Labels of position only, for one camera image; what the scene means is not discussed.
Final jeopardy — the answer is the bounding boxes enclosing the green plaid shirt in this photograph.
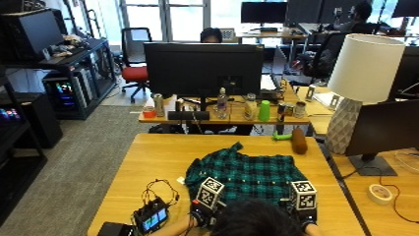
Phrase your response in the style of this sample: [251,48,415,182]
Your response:
[183,142,308,208]

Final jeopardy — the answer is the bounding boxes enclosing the person's left hand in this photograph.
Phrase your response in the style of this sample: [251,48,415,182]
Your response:
[190,199,226,228]

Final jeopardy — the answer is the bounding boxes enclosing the wooden desk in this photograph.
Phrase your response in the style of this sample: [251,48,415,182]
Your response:
[137,86,311,136]

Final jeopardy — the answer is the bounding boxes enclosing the dark drink can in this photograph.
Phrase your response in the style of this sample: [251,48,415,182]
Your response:
[276,102,288,123]

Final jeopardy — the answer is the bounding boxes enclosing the brown cylinder roller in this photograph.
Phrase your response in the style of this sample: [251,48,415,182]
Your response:
[291,128,308,155]

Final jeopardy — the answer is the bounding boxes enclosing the red cable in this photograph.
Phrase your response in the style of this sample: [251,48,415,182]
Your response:
[376,176,419,225]

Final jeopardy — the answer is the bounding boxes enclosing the black shelf unit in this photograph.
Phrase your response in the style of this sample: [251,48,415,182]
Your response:
[0,37,118,121]

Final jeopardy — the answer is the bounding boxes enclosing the person's right hand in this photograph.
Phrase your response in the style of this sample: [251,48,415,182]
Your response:
[287,198,318,227]

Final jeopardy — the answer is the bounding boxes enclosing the white table lamp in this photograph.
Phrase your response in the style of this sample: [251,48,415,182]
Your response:
[323,32,407,155]

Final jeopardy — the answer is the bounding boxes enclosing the black speaker bar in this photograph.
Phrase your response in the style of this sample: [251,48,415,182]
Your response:
[166,110,210,121]

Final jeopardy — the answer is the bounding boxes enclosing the clear water bottle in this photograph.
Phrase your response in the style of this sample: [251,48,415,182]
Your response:
[215,87,228,120]

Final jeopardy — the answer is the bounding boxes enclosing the small black screen device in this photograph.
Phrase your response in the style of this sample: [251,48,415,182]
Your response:
[131,199,171,234]

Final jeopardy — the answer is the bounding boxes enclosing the right glove marker cube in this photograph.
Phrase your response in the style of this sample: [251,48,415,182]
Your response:
[290,180,318,211]

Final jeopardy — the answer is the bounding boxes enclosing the black monitor with square stand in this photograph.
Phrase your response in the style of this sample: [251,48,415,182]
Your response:
[344,98,419,177]

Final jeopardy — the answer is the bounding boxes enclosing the black box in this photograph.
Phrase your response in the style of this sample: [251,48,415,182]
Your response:
[95,221,137,236]

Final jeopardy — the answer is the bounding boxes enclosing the green toy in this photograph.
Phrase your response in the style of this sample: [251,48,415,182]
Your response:
[271,132,294,142]

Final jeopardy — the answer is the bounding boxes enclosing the glove marker cube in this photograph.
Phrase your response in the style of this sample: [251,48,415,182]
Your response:
[195,176,224,210]
[290,180,318,211]

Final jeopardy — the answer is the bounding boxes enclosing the printed marker board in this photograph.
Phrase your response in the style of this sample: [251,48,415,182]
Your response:
[218,28,236,42]

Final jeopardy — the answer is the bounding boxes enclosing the left glove marker cube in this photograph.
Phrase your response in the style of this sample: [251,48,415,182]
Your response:
[195,176,224,210]

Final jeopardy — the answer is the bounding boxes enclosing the thin black cables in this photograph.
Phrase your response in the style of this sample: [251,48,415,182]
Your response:
[139,178,181,207]

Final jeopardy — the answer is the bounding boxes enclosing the large black monitor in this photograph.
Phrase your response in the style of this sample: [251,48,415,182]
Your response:
[142,41,266,121]

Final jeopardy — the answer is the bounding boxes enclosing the white tape roll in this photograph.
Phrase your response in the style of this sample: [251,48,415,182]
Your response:
[367,183,393,207]

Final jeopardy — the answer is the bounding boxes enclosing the computer tower with coloured lights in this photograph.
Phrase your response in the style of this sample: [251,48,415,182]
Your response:
[41,69,95,113]

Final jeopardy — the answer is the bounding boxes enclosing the orange cup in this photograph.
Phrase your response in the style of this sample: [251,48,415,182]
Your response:
[141,105,157,119]

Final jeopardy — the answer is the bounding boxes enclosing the green cup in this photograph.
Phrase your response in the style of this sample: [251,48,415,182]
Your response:
[256,99,272,123]

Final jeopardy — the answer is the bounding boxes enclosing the black office chair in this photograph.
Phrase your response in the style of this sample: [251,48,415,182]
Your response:
[300,31,351,82]

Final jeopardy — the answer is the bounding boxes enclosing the black screen on shelf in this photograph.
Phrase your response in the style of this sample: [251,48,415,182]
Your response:
[0,8,65,63]

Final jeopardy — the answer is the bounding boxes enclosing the red office chair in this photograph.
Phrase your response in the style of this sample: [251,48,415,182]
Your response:
[119,27,153,104]

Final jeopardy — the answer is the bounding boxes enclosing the black background monitor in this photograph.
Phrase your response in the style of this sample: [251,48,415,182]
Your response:
[239,1,290,25]

